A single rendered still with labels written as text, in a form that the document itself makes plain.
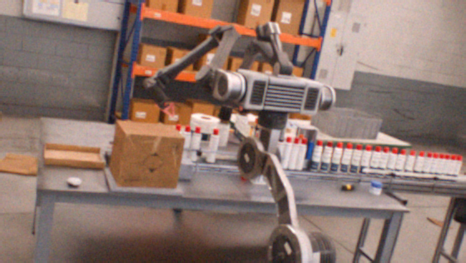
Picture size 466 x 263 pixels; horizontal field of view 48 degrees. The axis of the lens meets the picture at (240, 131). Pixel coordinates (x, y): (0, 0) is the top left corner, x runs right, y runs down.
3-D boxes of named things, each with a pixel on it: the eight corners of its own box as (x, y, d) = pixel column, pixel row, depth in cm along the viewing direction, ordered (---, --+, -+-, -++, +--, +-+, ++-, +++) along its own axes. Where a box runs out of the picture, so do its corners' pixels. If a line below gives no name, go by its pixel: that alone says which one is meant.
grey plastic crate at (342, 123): (350, 129, 562) (355, 109, 558) (377, 140, 530) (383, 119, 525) (308, 126, 530) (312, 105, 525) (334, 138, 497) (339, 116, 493)
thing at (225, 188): (309, 147, 434) (310, 145, 433) (408, 213, 315) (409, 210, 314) (40, 120, 356) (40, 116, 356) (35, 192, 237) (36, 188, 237)
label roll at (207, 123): (209, 135, 379) (213, 115, 376) (220, 143, 362) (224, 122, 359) (184, 132, 370) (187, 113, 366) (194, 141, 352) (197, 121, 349)
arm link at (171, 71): (220, 27, 265) (232, 42, 271) (219, 22, 270) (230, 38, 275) (153, 75, 271) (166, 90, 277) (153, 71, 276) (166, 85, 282)
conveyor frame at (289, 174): (350, 178, 358) (352, 171, 357) (359, 184, 348) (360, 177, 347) (104, 158, 297) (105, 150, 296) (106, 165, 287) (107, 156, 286)
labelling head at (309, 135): (303, 162, 354) (311, 126, 348) (311, 168, 342) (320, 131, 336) (285, 161, 348) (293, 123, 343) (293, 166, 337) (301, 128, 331)
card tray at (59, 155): (99, 154, 303) (100, 147, 302) (103, 169, 279) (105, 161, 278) (44, 149, 292) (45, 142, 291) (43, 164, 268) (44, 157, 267)
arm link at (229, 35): (235, 17, 263) (245, 32, 268) (215, 25, 271) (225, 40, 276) (204, 77, 236) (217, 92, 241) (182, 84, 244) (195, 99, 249)
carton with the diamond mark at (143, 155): (164, 172, 287) (171, 125, 281) (176, 189, 266) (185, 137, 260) (108, 170, 274) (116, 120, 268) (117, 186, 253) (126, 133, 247)
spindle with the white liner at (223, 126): (222, 148, 349) (231, 105, 343) (226, 152, 341) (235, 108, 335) (210, 146, 346) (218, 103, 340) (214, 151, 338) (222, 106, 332)
